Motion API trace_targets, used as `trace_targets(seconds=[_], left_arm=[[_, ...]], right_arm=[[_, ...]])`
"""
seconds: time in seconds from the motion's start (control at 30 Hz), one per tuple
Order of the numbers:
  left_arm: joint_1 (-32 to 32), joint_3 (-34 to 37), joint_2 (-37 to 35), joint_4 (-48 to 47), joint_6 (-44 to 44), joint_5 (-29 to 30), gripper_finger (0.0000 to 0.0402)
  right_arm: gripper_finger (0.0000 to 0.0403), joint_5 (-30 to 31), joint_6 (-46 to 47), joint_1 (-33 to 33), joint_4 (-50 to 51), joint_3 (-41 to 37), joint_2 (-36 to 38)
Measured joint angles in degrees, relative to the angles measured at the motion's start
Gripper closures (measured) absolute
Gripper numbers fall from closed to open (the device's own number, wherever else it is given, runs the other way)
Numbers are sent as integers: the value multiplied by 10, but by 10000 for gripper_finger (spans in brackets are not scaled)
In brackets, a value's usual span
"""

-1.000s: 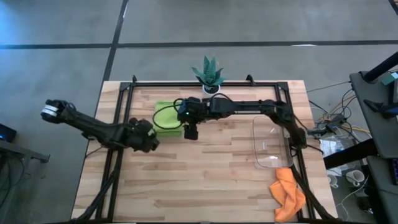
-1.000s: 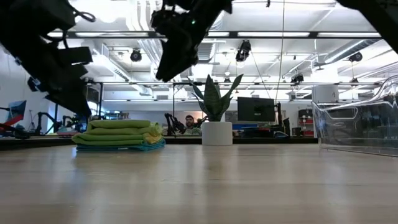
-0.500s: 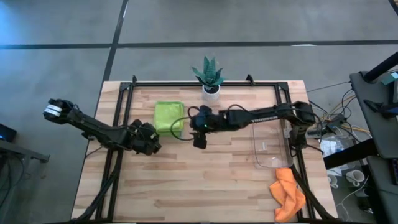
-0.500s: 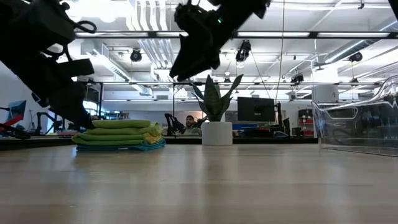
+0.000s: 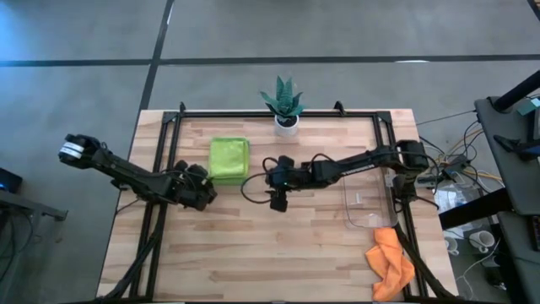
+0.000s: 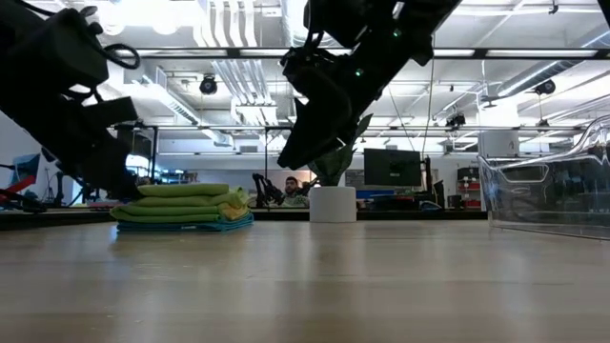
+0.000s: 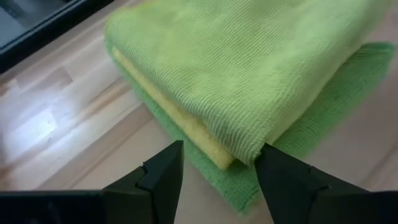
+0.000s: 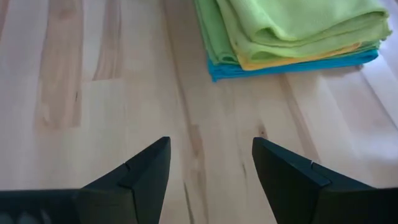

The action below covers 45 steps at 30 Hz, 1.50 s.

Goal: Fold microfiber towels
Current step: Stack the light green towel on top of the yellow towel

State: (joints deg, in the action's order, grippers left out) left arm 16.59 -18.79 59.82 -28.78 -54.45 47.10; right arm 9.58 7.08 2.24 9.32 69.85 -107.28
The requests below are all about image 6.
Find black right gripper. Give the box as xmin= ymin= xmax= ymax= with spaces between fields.
xmin=277 ymin=47 xmax=399 ymax=172

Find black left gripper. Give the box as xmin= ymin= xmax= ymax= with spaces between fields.
xmin=11 ymin=97 xmax=144 ymax=201

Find green microfiber towel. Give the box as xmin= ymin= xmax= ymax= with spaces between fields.
xmin=110 ymin=204 xmax=225 ymax=224

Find lime microfiber towel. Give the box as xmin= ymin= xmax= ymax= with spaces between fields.
xmin=131 ymin=183 xmax=249 ymax=209

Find blue microfiber towel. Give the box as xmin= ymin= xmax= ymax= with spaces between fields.
xmin=116 ymin=212 xmax=255 ymax=234

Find yellow microfiber towel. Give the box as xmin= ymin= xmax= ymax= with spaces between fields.
xmin=217 ymin=190 xmax=252 ymax=222

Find green snake plant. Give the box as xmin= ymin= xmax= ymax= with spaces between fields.
xmin=307 ymin=112 xmax=375 ymax=188

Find person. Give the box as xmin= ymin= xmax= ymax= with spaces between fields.
xmin=280 ymin=175 xmax=311 ymax=209

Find white plant pot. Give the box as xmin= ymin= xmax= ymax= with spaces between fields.
xmin=309 ymin=186 xmax=358 ymax=224

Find blue storage shelf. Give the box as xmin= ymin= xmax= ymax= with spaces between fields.
xmin=159 ymin=170 xmax=201 ymax=185

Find black monitor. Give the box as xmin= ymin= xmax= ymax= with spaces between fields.
xmin=363 ymin=148 xmax=424 ymax=188

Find black background table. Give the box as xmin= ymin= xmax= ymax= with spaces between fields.
xmin=0 ymin=207 xmax=115 ymax=231

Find blue and red machine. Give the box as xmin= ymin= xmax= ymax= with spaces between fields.
xmin=0 ymin=152 xmax=49 ymax=213

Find red and white device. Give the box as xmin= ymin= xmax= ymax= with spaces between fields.
xmin=457 ymin=166 xmax=481 ymax=210

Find clear plastic bin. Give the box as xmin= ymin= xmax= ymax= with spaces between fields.
xmin=478 ymin=116 xmax=610 ymax=241

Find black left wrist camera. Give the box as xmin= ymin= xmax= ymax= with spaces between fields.
xmin=83 ymin=96 xmax=140 ymax=129

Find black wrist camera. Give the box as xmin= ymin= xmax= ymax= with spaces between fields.
xmin=83 ymin=96 xmax=140 ymax=129
xmin=279 ymin=46 xmax=337 ymax=91

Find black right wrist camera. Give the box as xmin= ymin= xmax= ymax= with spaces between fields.
xmin=279 ymin=46 xmax=337 ymax=91

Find black left camera cable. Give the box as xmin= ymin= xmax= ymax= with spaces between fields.
xmin=78 ymin=4 xmax=142 ymax=71

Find black aluminium rig frame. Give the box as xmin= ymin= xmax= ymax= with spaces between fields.
xmin=116 ymin=47 xmax=610 ymax=60

